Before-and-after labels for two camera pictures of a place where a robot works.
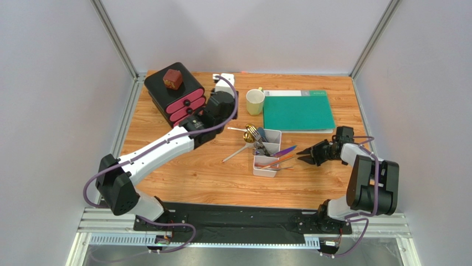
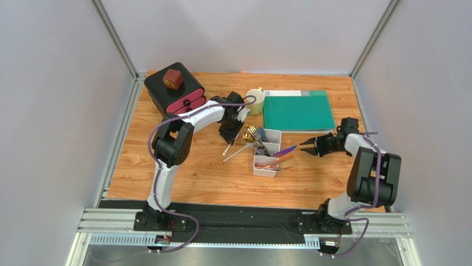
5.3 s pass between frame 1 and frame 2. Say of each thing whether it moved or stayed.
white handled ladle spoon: stayed
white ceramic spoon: moved
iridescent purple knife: stayed
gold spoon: stayed
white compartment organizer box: stayed
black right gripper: moved
